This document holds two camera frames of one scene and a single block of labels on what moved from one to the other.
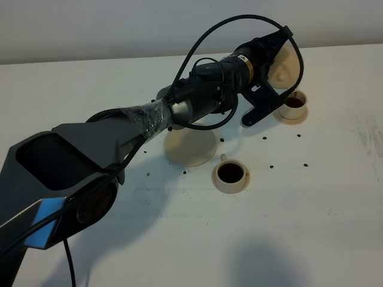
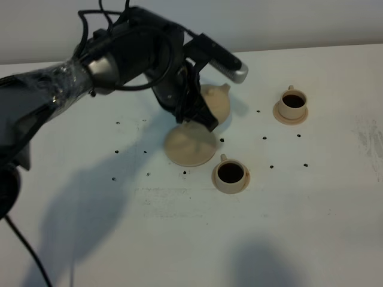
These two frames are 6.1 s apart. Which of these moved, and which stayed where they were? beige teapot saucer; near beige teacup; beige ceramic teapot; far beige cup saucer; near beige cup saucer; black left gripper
Moved: beige ceramic teapot; black left gripper
Stayed: beige teapot saucer; far beige cup saucer; near beige cup saucer; near beige teacup
